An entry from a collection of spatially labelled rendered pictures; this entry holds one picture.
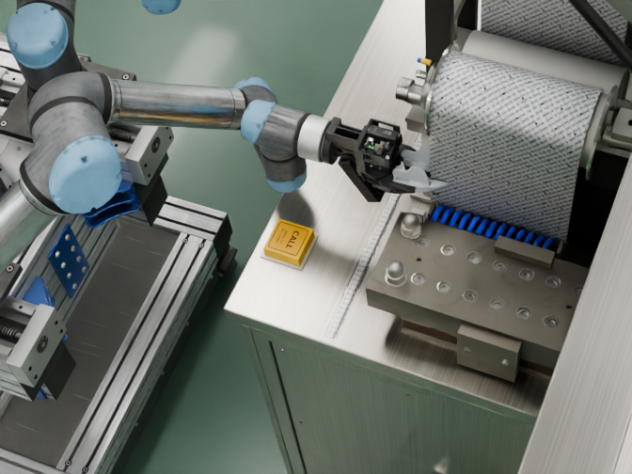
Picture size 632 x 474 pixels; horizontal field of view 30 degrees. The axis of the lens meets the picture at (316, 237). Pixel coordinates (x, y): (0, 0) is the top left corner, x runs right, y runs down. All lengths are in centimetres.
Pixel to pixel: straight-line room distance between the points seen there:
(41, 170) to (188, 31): 190
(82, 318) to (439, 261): 124
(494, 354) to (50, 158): 76
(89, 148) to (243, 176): 153
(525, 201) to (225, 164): 160
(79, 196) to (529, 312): 73
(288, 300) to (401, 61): 57
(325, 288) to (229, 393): 98
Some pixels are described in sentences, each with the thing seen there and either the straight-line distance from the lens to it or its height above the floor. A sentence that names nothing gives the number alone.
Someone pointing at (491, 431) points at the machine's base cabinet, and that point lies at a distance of 209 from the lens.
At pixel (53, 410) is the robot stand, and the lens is 286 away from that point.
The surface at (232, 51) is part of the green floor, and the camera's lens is 364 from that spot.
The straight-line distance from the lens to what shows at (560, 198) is 188.
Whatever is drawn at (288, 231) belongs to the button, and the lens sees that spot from 212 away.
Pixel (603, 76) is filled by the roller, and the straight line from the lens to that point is 192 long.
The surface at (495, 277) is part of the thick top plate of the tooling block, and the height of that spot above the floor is 103.
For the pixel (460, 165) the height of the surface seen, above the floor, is 116.
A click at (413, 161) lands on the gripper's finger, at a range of 197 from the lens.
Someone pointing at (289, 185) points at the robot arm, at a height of 99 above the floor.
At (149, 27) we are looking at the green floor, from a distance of 376.
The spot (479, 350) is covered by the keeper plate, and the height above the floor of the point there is 98.
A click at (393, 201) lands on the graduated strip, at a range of 216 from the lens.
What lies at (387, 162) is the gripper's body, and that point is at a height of 114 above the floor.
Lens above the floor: 270
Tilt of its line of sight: 57 degrees down
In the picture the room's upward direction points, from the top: 10 degrees counter-clockwise
